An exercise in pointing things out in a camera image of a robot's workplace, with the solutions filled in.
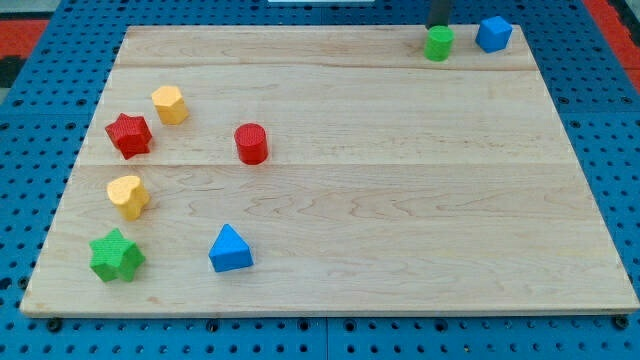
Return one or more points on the black cylindrical robot arm tip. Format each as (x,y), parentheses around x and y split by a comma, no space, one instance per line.
(439,13)

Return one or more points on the light wooden board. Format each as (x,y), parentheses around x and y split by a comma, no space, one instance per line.
(394,186)

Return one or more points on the blue triangle block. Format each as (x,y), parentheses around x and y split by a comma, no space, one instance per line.
(230,251)

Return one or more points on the blue cube block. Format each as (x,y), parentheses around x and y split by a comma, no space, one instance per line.
(493,34)

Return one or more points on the green star block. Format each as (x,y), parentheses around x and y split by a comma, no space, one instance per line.
(115,257)

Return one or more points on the red cylinder block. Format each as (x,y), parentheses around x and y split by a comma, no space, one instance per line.
(251,143)

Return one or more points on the green cylinder block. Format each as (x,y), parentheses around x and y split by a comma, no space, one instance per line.
(438,43)

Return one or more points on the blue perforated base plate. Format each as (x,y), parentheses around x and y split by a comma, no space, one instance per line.
(48,109)

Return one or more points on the red star block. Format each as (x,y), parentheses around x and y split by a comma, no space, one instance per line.
(130,135)

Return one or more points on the yellow hexagon block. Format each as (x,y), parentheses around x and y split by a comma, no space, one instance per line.
(170,105)

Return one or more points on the yellow heart block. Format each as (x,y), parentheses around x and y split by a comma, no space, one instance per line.
(129,196)

